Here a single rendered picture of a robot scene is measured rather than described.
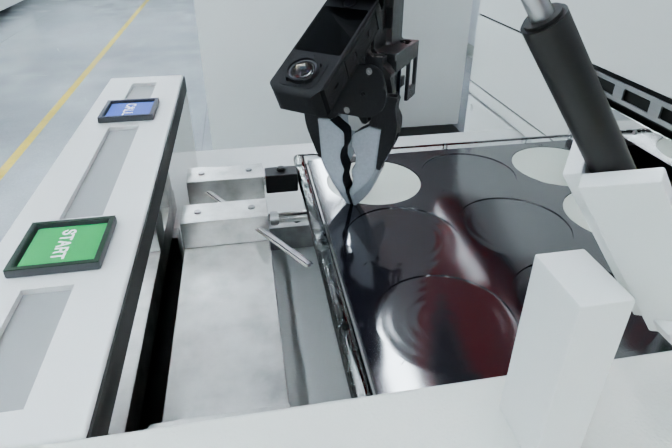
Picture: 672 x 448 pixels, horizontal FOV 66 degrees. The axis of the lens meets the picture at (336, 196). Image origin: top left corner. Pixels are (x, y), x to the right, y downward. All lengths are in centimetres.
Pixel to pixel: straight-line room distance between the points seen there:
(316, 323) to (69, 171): 26
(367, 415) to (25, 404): 16
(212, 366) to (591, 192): 29
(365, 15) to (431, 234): 20
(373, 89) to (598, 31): 40
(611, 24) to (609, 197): 59
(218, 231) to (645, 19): 52
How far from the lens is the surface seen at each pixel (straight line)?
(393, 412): 25
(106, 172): 49
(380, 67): 44
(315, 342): 48
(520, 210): 54
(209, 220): 49
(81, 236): 39
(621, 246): 19
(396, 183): 56
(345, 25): 42
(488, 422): 25
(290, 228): 57
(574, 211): 55
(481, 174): 59
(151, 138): 54
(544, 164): 64
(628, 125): 70
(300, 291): 53
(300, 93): 37
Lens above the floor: 116
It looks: 30 degrees down
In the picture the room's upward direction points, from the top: straight up
